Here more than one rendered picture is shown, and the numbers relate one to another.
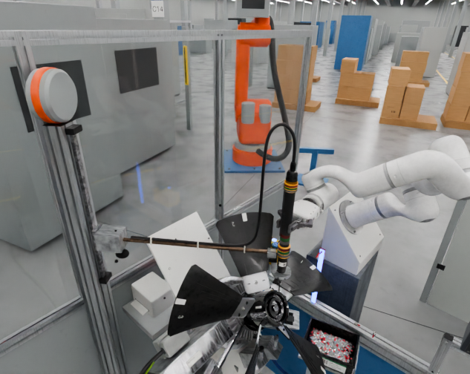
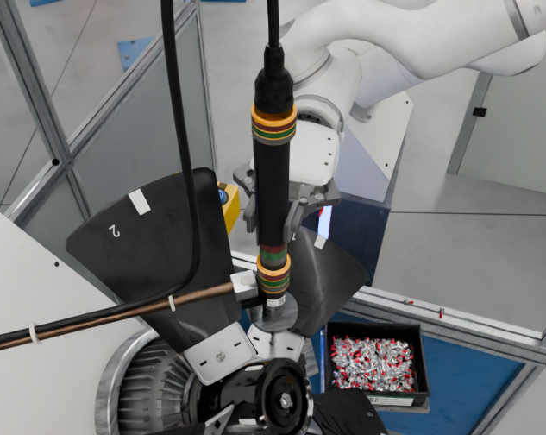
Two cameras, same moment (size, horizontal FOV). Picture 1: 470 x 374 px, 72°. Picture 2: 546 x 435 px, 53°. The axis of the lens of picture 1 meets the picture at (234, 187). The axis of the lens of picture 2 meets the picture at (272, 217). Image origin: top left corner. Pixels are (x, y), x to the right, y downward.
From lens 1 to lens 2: 0.52 m
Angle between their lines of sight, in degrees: 28
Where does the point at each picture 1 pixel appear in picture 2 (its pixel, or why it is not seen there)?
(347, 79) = not seen: outside the picture
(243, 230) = (147, 239)
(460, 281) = (510, 128)
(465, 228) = not seen: hidden behind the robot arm
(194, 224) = (1, 247)
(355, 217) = (368, 87)
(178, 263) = not seen: outside the picture
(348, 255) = (364, 170)
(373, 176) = (474, 20)
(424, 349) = (468, 251)
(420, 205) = not seen: hidden behind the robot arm
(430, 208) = (534, 42)
